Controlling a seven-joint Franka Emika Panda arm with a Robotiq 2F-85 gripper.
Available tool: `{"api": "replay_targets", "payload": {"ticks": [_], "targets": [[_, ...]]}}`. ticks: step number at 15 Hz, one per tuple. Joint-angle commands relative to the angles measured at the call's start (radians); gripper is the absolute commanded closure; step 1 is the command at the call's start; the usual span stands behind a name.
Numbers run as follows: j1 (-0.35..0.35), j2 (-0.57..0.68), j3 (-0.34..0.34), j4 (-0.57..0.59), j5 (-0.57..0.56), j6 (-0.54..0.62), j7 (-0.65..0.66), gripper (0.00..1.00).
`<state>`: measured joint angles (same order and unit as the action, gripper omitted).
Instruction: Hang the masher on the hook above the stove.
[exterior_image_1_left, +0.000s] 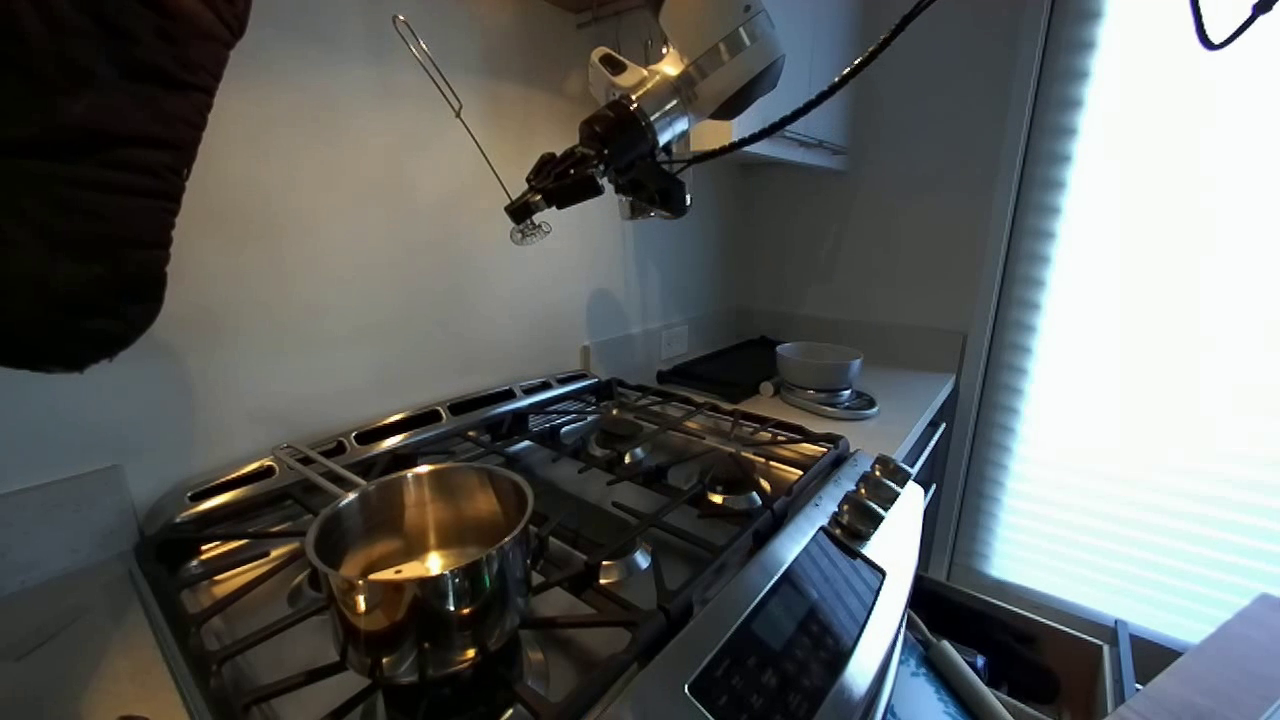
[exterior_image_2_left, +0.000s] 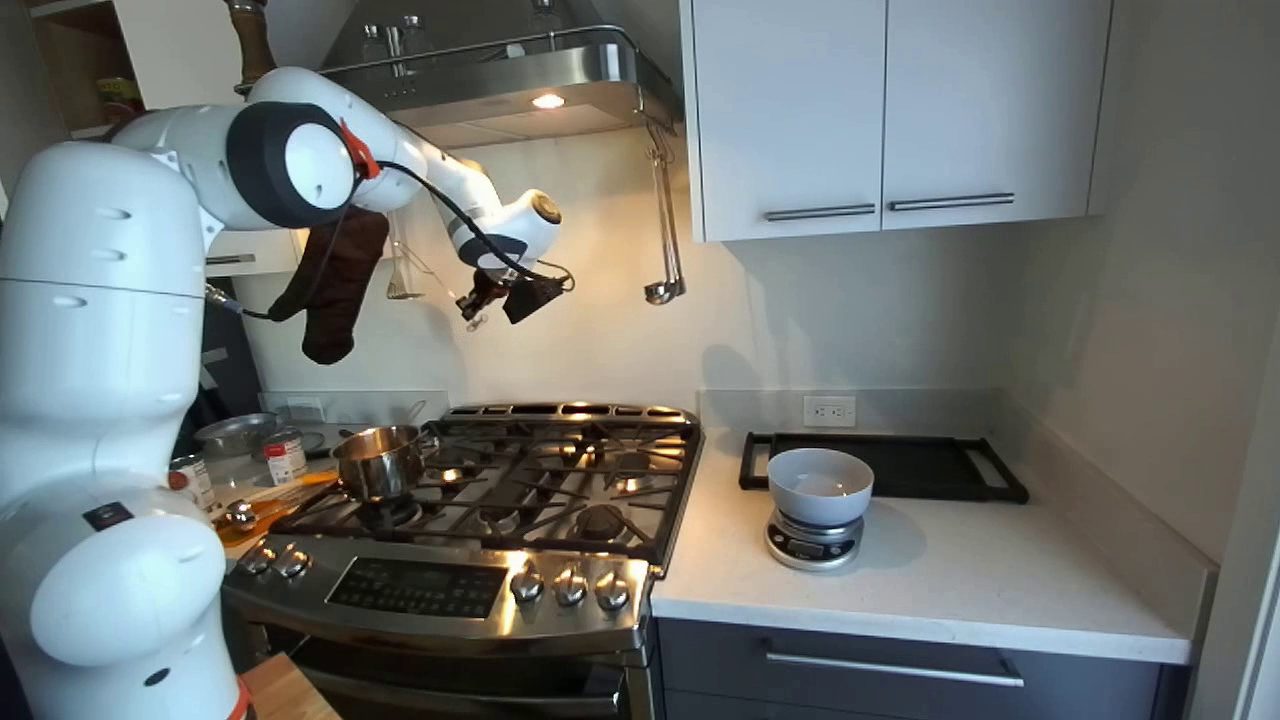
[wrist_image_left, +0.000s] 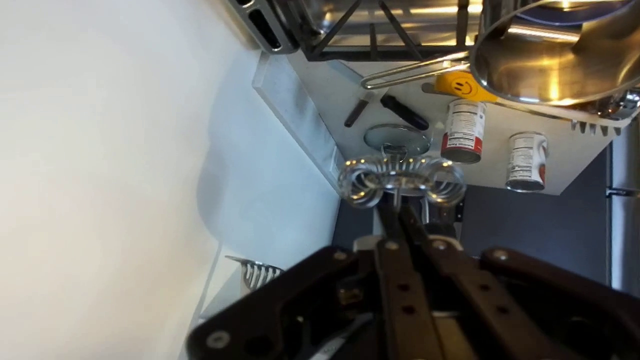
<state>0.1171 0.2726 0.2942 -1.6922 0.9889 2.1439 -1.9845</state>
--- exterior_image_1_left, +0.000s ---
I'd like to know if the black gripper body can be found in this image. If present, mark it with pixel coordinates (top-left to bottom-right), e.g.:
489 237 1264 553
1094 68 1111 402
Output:
578 97 702 219

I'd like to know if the steel stove knob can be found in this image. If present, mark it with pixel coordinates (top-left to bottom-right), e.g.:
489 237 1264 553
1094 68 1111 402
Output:
834 496 884 545
874 455 921 496
851 477 906 520

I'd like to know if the stainless steel gas stove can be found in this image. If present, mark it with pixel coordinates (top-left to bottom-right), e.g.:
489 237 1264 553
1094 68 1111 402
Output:
128 371 933 720

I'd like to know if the black rectangular tray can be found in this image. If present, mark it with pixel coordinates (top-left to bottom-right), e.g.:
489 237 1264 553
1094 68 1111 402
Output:
652 334 791 403

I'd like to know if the grey round bowl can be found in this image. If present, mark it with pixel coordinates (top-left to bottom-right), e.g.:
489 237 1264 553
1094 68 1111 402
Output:
774 336 869 395

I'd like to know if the round steel kitchen scale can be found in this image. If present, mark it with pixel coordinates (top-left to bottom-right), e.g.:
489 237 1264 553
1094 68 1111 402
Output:
776 382 884 423

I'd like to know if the stainless steel saucepan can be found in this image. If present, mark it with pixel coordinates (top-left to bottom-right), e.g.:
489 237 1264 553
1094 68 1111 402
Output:
299 461 541 691

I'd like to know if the white window blind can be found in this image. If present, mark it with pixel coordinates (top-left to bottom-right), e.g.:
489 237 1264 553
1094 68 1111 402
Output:
954 0 1280 654

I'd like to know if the dark open storage box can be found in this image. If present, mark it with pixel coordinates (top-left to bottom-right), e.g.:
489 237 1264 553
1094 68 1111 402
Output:
914 574 1138 720

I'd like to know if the wooden board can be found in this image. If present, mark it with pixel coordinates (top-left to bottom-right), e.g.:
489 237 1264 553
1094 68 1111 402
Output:
1111 591 1280 720

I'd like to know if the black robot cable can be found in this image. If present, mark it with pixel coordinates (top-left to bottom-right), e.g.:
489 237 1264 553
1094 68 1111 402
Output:
675 0 1280 174

